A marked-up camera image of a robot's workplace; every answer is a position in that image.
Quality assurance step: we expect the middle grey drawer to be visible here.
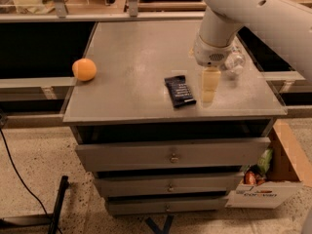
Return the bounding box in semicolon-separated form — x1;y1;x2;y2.
95;173;243;198

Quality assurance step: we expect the grey drawer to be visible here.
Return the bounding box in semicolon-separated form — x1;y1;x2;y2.
105;197;228;215
76;137;270;172
95;173;243;198

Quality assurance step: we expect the black cable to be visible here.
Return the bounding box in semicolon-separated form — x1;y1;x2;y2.
0;127;62;234

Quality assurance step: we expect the grey drawer cabinet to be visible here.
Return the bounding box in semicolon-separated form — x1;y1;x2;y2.
63;20;285;203

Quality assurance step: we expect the cardboard box with snacks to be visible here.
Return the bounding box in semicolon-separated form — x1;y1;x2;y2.
226;120;312;209

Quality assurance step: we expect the dark blue rxbar wrapper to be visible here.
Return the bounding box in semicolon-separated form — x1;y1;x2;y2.
164;75;196;108

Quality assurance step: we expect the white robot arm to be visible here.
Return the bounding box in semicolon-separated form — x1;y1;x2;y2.
193;0;312;82

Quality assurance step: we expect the bottom grey drawer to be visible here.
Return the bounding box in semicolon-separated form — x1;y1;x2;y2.
105;197;228;215

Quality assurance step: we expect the orange ball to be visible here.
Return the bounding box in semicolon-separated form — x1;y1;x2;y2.
72;58;97;82

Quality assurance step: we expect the top grey drawer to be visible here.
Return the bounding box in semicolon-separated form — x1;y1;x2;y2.
76;137;270;172

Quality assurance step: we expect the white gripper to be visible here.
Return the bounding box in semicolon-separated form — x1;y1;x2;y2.
193;33;234;103

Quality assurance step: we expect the green snack bag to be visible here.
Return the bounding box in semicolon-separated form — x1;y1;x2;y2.
256;148;273;175

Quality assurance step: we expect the clear plastic water bottle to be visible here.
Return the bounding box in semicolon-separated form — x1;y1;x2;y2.
224;45;246;77

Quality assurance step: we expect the black metal stand leg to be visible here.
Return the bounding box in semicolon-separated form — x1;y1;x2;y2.
0;175;69;234

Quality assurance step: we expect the red snack packet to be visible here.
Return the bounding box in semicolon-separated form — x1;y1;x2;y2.
245;172;256;185

